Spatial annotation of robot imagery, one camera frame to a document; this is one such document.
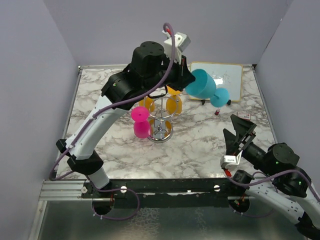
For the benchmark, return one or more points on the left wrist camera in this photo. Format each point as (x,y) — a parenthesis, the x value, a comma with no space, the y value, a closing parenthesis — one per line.
(182,41)

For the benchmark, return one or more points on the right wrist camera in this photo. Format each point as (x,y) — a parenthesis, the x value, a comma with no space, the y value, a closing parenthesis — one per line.
(230,162)

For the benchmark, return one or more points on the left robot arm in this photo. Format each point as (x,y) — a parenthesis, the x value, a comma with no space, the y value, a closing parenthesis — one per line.
(152,66)

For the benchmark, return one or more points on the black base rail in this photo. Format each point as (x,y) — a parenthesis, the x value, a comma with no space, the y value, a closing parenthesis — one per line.
(166,193)

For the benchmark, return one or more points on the yellow framed whiteboard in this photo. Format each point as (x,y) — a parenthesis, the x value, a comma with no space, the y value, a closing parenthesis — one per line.
(225,75)

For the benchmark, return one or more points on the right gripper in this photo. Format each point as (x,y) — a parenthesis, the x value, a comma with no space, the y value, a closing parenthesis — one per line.
(242,127)

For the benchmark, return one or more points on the pink wine glass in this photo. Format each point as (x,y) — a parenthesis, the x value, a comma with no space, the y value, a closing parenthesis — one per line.
(141,126)

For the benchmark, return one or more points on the chrome wine glass rack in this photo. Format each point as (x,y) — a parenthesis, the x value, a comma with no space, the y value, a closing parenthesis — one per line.
(161,122)

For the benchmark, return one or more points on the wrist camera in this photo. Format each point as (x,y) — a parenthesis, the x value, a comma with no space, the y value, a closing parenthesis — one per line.
(230,162)
(182,41)

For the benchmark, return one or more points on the red white eraser card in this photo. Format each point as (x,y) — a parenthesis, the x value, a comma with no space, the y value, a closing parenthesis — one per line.
(243,115)

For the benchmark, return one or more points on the yellow wine glass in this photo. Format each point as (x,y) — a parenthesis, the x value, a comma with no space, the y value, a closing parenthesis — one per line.
(148,103)
(174,102)

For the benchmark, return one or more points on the red whiteboard marker cap bottle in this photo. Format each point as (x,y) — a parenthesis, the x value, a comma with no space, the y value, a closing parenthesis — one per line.
(217,112)

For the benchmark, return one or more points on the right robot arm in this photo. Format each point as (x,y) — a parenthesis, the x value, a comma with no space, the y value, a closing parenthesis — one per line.
(272,177)

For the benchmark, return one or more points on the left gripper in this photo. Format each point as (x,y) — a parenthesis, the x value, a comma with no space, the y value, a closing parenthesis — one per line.
(184,76)

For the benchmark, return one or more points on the blue wine glass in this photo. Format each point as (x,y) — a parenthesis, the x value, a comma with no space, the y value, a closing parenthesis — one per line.
(204,87)

